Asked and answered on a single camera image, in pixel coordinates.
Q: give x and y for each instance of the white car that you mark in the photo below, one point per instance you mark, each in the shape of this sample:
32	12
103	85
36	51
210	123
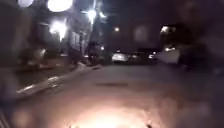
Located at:
119	57

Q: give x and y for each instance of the dark asphalt road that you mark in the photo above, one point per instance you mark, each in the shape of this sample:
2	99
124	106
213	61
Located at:
133	93

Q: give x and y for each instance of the building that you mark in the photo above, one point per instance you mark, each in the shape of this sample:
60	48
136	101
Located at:
75	36

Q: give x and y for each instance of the pale vehicle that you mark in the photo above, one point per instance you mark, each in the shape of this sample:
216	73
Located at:
168	56

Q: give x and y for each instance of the pale concrete kerb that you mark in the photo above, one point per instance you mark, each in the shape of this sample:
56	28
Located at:
50	81

